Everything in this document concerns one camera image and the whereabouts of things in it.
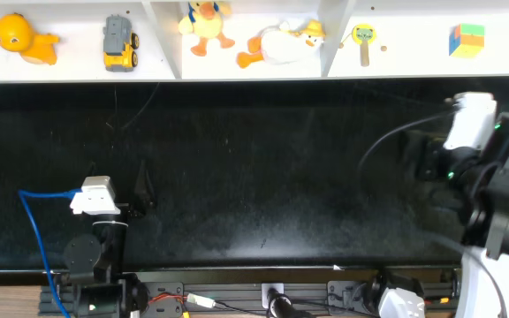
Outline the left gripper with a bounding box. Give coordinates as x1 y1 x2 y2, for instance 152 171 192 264
85 159 156 220

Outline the grey and yellow toy truck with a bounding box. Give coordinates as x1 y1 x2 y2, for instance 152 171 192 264
102 14 141 73

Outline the yellow rubber duck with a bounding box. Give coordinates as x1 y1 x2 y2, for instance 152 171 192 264
0 12 60 66

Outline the yellow rattle drum toy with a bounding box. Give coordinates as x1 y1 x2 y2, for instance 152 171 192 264
338 23 388 68

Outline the many-coloured puzzle cube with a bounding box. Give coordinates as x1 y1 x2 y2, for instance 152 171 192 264
448 23 486 59

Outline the yellow plush duck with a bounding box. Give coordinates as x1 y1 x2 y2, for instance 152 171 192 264
178 0 237 57

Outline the white plush duck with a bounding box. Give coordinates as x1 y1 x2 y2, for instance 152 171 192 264
236 19 327 70

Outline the white shelf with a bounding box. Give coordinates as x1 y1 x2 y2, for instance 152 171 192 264
0 0 509 84

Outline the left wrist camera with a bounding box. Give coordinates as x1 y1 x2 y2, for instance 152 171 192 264
69 175 122 216

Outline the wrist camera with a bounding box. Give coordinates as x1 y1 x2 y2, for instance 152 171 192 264
442 91 498 151
69 175 122 216

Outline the blue cable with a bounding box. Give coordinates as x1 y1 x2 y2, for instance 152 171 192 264
18 188 83 318

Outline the mounting rail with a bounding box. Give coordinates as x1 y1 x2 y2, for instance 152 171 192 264
37 267 463 318

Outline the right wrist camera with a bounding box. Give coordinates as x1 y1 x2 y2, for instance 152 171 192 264
442 91 498 151

